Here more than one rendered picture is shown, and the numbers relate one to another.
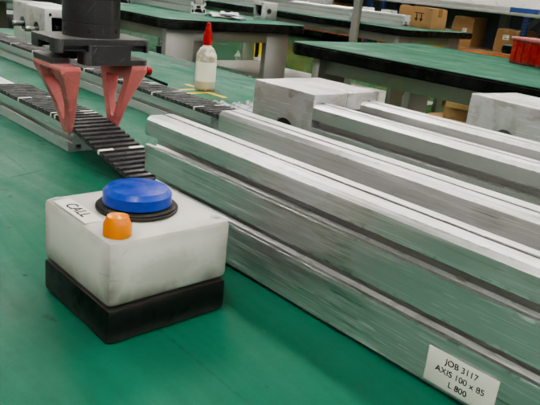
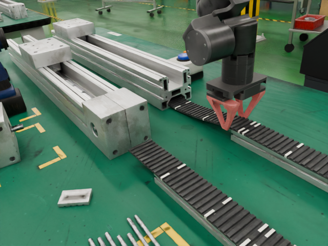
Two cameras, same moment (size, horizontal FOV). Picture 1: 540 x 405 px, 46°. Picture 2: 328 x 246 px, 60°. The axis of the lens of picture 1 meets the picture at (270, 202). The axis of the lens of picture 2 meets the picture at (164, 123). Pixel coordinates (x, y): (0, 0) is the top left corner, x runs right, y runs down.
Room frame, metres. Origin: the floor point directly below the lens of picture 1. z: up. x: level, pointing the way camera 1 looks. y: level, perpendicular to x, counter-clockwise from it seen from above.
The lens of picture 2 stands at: (1.18, 0.15, 1.12)
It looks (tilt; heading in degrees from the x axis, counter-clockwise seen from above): 31 degrees down; 190
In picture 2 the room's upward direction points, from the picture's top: 5 degrees counter-clockwise
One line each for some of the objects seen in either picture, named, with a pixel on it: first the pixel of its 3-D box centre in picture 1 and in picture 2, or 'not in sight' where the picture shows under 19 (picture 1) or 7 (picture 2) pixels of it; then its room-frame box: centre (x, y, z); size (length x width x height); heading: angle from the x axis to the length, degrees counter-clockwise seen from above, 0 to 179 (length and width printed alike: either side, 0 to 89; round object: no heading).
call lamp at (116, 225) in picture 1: (117, 223); not in sight; (0.31, 0.08, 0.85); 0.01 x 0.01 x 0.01
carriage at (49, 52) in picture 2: not in sight; (46, 56); (0.37, -0.35, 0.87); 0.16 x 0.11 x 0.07; 44
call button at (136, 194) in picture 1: (137, 201); (184, 57); (0.35, 0.08, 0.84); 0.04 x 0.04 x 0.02
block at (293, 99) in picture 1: (304, 128); (122, 119); (0.69, -0.03, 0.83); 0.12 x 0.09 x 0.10; 134
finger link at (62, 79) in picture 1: (79, 87); (239, 102); (0.66, 0.21, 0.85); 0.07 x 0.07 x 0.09; 44
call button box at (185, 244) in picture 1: (147, 249); (182, 69); (0.36, 0.07, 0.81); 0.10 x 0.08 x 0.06; 134
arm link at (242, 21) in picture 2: not in sight; (236, 37); (0.67, 0.20, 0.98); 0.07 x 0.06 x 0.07; 132
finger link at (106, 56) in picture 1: (102, 86); (230, 106); (0.68, 0.19, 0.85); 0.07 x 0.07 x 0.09; 44
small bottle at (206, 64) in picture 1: (206, 56); not in sight; (1.16, 0.14, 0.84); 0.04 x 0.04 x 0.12
